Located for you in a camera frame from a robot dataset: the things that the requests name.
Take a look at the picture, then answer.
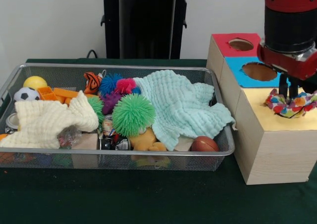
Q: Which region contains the orange plastic toy block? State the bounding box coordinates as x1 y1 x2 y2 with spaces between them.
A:
37 86 80 105

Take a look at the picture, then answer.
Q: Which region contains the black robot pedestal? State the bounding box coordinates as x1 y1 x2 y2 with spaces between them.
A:
95 0 200 60

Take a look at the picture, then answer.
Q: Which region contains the black and white soccer ball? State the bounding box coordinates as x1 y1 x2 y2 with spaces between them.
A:
13 86 41 102

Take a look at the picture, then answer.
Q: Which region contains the blue spiky ball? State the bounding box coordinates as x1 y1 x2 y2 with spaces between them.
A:
99 73 124 96

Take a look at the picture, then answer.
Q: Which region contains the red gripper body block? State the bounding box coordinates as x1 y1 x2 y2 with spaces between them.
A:
257 39 317 81

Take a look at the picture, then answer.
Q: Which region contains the large green spiky ball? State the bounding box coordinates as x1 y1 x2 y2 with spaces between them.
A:
111 93 157 138

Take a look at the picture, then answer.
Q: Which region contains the purple spiky toy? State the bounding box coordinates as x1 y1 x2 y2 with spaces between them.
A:
101 91 122 115

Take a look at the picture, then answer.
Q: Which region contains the mint green waffle cloth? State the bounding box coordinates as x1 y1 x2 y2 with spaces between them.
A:
133 69 236 152

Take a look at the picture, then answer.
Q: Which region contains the multicoloured patterned cloth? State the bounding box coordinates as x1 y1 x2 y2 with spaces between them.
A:
264 88 317 119

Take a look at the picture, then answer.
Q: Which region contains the dark green table cloth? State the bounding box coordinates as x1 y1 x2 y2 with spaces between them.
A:
0 57 317 224

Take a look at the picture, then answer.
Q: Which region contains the pink spiky ball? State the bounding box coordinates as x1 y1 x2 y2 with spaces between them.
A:
115 77 137 95

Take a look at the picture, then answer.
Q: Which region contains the orange tiger plush toy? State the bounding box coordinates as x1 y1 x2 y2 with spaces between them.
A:
83 71 104 95

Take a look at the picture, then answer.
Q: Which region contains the cream waffle cloth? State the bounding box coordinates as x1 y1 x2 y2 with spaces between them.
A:
0 90 100 150

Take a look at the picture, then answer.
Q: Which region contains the yellow ball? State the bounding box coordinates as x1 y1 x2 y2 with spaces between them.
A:
23 75 48 90

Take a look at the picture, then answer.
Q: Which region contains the wooden box with three holes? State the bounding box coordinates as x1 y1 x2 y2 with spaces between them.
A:
206 32 317 185

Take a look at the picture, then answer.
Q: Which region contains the brown toy football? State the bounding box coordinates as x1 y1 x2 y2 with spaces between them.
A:
190 135 220 152

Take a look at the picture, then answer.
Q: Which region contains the shallow wire mesh bin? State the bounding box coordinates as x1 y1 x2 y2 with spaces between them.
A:
0 62 235 172

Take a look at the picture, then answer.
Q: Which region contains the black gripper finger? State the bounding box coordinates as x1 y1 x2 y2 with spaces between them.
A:
279 74 289 97
290 79 300 101

